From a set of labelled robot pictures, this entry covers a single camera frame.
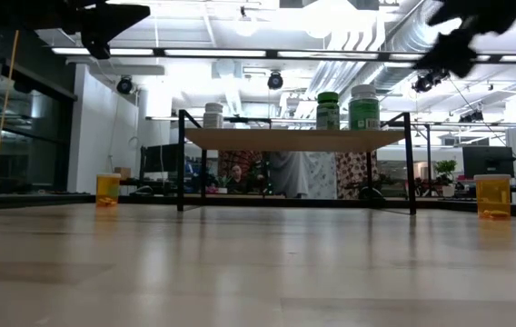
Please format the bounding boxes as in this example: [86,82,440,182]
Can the person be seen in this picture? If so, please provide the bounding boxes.
[226,163,249,194]

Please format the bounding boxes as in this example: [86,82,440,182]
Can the dark red patterned curtain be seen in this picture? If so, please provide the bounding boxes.
[217,150,263,195]

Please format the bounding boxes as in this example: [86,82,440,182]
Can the wooden shelf black metal legs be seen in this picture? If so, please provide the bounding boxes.
[177,108,420,216]

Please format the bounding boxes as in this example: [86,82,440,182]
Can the white medicine bottle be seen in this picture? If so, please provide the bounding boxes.
[203,102,224,130]

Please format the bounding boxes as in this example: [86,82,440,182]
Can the red white floral curtain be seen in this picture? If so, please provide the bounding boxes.
[335,152,380,200]

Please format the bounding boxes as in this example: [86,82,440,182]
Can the grey curtain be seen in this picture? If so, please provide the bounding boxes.
[266,151,310,199]

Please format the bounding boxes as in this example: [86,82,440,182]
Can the green plant white pot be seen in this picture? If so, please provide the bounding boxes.
[433,158,460,198]

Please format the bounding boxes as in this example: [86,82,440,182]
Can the green cap medicine bottle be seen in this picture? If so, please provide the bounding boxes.
[315,91,341,132]

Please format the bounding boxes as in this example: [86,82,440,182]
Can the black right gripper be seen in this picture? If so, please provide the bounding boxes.
[414,0,516,78]

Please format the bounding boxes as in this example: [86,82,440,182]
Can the black ceiling spotlight cluster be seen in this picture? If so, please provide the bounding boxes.
[458,108,485,124]
[412,72,452,94]

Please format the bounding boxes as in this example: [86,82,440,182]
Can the orange pill bottle white cap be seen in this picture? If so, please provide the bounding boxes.
[95,172,122,208]
[473,173,513,221]

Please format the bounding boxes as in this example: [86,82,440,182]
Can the large green label bottle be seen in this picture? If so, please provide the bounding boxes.
[348,84,381,132]

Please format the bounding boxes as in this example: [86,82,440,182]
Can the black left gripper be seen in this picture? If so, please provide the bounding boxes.
[25,0,152,59]

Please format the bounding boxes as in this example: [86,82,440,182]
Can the black monitor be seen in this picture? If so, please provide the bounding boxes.
[461,144,516,180]
[142,143,181,173]

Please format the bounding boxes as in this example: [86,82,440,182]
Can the black aluminium table frame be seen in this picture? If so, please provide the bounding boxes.
[0,45,516,222]

